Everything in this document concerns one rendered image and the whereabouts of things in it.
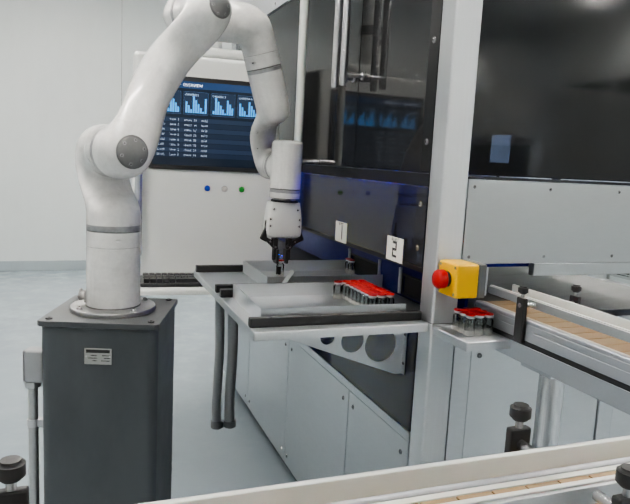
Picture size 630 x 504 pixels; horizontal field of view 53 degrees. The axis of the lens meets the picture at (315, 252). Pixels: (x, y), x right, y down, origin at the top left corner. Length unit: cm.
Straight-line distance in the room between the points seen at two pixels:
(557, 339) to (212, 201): 135
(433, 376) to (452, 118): 57
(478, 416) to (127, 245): 90
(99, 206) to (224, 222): 85
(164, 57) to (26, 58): 531
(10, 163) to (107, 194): 528
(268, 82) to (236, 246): 78
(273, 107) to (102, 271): 60
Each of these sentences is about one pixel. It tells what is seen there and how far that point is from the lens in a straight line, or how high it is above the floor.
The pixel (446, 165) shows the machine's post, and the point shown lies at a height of 123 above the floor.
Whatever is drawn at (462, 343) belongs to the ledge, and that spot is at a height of 87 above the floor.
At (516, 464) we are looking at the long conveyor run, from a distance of 64.
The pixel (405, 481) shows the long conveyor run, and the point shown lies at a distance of 58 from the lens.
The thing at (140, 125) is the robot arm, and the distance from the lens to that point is 145.
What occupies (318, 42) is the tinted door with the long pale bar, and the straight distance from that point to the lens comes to 218.
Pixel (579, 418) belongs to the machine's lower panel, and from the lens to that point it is 178.
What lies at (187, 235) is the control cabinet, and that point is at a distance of 225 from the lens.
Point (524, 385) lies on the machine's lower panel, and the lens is 163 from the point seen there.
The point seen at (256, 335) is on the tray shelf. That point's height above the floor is 87.
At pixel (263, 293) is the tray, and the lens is 160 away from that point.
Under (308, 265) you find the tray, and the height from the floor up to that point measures 90.
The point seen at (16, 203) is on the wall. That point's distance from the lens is 679.
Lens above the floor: 123
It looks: 8 degrees down
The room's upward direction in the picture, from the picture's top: 3 degrees clockwise
